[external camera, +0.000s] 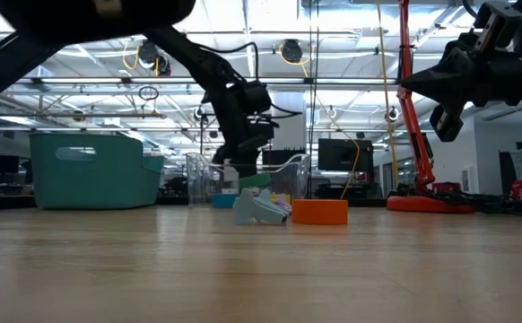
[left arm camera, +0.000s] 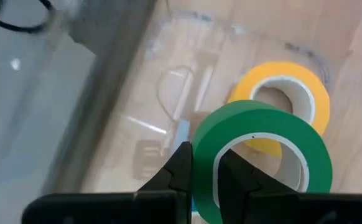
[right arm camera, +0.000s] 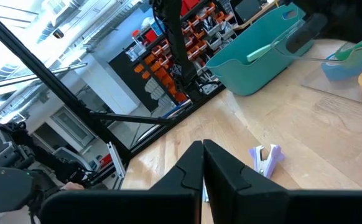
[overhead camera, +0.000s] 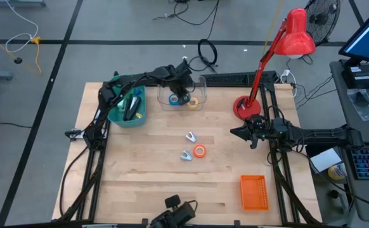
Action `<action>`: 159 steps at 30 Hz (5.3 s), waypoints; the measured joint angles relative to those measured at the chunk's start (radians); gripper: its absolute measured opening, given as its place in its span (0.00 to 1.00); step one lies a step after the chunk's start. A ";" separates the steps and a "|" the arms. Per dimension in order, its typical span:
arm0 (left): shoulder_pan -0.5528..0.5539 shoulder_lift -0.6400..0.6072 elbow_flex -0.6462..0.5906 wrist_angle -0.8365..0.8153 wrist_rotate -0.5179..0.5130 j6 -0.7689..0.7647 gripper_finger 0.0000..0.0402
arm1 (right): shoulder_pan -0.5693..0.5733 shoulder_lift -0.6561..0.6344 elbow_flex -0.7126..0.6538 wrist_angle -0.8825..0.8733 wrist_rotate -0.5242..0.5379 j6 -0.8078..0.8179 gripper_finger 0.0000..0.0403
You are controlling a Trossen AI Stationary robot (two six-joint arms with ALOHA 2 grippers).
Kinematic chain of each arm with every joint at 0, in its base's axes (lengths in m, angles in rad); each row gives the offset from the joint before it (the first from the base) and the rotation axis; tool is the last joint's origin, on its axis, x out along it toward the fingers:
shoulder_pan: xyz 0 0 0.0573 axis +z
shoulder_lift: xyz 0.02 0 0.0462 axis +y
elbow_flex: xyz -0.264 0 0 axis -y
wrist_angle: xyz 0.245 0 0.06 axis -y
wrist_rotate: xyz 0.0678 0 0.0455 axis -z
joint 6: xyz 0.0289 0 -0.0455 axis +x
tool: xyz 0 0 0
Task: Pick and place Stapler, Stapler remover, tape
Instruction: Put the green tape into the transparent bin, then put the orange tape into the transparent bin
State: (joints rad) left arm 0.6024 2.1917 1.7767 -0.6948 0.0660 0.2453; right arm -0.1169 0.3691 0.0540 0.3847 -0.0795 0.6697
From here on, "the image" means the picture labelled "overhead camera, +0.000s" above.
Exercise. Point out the grey side desk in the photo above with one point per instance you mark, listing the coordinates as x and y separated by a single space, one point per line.
362 133

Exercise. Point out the orange plastic basket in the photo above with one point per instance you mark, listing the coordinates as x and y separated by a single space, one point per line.
254 193

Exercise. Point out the black round floor puck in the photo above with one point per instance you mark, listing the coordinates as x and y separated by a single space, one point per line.
18 60

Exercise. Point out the black table frame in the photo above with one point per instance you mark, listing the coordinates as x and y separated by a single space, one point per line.
279 187

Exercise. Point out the white power adapter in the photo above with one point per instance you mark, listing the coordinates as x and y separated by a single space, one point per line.
286 73

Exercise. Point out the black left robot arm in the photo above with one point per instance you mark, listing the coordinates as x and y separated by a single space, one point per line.
146 76

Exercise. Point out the black mini computer box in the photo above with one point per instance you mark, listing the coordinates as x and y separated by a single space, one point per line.
360 77

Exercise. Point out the yellow mini stapler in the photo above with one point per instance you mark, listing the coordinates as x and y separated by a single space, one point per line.
139 115

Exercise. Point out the silver binder clip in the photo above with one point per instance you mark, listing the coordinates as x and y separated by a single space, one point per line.
191 138
187 156

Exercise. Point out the blue tape roll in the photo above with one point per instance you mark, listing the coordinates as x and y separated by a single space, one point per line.
170 99

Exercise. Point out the clear plastic bin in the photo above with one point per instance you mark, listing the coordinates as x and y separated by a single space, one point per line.
165 106

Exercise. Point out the black bulky device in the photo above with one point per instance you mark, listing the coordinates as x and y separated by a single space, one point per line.
175 217

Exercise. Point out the clear plastic bag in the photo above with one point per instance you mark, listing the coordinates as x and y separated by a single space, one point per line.
363 104

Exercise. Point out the large black stapler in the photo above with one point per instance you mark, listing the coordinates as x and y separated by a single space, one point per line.
129 112

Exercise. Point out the black floor fan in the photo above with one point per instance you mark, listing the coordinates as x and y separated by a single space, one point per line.
322 19

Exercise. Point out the white notepad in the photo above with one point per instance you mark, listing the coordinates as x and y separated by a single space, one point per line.
325 160

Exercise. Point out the red desk lamp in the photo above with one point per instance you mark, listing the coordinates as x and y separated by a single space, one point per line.
295 38

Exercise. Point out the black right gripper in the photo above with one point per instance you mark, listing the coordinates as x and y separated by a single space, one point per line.
257 130

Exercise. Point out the yellow tape roll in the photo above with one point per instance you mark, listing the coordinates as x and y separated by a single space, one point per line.
197 104

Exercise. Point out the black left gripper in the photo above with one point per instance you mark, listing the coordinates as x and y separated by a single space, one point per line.
179 79

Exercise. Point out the blue mini stapler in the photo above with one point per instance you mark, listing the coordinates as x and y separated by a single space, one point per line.
138 92

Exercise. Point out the mint green stapler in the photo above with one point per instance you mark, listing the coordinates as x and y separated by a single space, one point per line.
121 104

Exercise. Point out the black keyboard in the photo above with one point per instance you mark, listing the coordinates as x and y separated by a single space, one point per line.
235 79

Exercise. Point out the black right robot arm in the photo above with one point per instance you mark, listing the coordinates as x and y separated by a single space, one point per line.
324 137

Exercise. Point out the orange tape roll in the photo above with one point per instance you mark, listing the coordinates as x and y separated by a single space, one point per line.
195 151

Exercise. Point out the teal plastic bin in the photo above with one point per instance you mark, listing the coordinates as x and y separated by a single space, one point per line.
130 123

